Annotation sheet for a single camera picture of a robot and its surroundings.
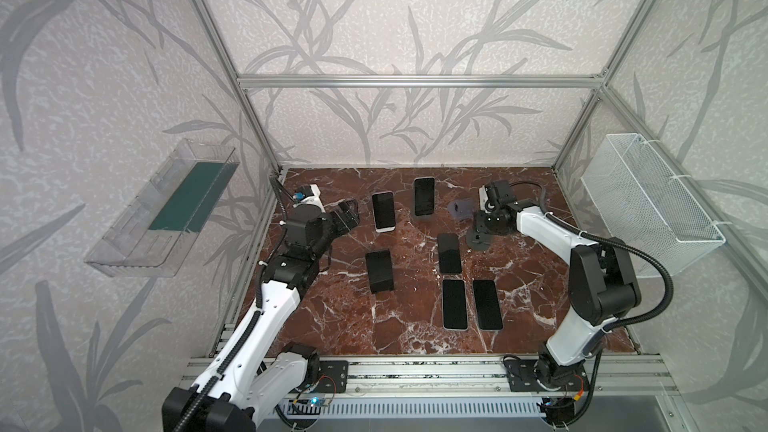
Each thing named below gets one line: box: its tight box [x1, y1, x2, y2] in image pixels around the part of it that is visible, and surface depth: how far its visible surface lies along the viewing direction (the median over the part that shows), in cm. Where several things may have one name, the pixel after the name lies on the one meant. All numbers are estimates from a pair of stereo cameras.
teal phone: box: [413, 176, 436, 217], surface depth 100 cm
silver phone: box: [442, 279, 469, 331], surface depth 88 cm
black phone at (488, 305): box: [472, 279, 504, 331], surface depth 88 cm
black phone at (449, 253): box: [437, 233, 462, 274], surface depth 100 cm
